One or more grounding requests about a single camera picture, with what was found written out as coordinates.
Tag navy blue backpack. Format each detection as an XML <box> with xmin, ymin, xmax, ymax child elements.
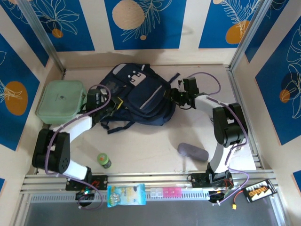
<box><xmin>96</xmin><ymin>62</ymin><xmax>182</xmax><ymax>135</ymax></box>

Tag grey glasses case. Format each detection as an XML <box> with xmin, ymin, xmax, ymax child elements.
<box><xmin>177</xmin><ymin>142</ymin><xmax>209</xmax><ymax>162</ymax></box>

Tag mint green lunch box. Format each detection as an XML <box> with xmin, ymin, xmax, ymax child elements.
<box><xmin>35</xmin><ymin>80</ymin><xmax>89</xmax><ymax>125</ymax></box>

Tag green lidded jar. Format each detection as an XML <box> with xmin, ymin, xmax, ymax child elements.
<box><xmin>97</xmin><ymin>153</ymin><xmax>112</xmax><ymax>169</ymax></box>

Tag blue snack packet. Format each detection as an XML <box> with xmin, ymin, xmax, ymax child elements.
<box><xmin>107</xmin><ymin>183</ymin><xmax>147</xmax><ymax>208</ymax></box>

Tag small control board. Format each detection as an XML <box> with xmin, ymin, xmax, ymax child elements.
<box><xmin>208</xmin><ymin>190</ymin><xmax>228</xmax><ymax>203</ymax></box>
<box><xmin>74</xmin><ymin>189</ymin><xmax>95</xmax><ymax>201</ymax></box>

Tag pink clear pill organizer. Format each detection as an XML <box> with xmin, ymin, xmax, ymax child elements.
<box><xmin>150</xmin><ymin>187</ymin><xmax>183</xmax><ymax>198</ymax></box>

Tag black yellow power board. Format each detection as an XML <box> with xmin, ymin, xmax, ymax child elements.
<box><xmin>242</xmin><ymin>179</ymin><xmax>276</xmax><ymax>203</ymax></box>

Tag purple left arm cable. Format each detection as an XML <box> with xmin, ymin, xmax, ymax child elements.
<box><xmin>44</xmin><ymin>83</ymin><xmax>112</xmax><ymax>210</ymax></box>

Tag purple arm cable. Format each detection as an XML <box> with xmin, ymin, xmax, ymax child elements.
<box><xmin>44</xmin><ymin>83</ymin><xmax>112</xmax><ymax>210</ymax></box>
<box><xmin>188</xmin><ymin>72</ymin><xmax>250</xmax><ymax>205</ymax></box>

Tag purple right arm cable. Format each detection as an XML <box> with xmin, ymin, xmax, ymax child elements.
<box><xmin>188</xmin><ymin>72</ymin><xmax>250</xmax><ymax>205</ymax></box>

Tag aluminium side rail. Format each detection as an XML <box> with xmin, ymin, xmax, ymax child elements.
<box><xmin>227</xmin><ymin>67</ymin><xmax>263</xmax><ymax>170</ymax></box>

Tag blue floral wall poster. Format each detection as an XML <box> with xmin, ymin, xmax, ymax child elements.
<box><xmin>244</xmin><ymin>0</ymin><xmax>291</xmax><ymax>63</ymax></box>
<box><xmin>255</xmin><ymin>16</ymin><xmax>301</xmax><ymax>146</ymax></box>
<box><xmin>0</xmin><ymin>0</ymin><xmax>50</xmax><ymax>68</ymax></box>
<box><xmin>0</xmin><ymin>32</ymin><xmax>40</xmax><ymax>151</ymax></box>
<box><xmin>198</xmin><ymin>0</ymin><xmax>264</xmax><ymax>49</ymax></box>
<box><xmin>104</xmin><ymin>0</ymin><xmax>188</xmax><ymax>50</ymax></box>
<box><xmin>30</xmin><ymin>0</ymin><xmax>96</xmax><ymax>52</ymax></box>

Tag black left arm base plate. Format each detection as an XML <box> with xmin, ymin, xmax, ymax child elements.
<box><xmin>65</xmin><ymin>174</ymin><xmax>109</xmax><ymax>191</ymax></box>

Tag aluminium corner post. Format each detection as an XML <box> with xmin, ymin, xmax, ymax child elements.
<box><xmin>17</xmin><ymin>0</ymin><xmax>65</xmax><ymax>73</ymax></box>
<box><xmin>229</xmin><ymin>0</ymin><xmax>271</xmax><ymax>71</ymax></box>

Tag aluminium frame rail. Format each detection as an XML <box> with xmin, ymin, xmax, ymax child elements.
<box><xmin>20</xmin><ymin>169</ymin><xmax>280</xmax><ymax>195</ymax></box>

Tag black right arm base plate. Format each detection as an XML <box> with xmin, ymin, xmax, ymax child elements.
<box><xmin>188</xmin><ymin>173</ymin><xmax>234</xmax><ymax>189</ymax></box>

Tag grey slotted cable duct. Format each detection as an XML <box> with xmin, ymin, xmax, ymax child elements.
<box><xmin>29</xmin><ymin>190</ymin><xmax>212</xmax><ymax>203</ymax></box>

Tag black wire yellow connector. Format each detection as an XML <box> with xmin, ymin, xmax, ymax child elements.
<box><xmin>229</xmin><ymin>189</ymin><xmax>247</xmax><ymax>210</ymax></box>

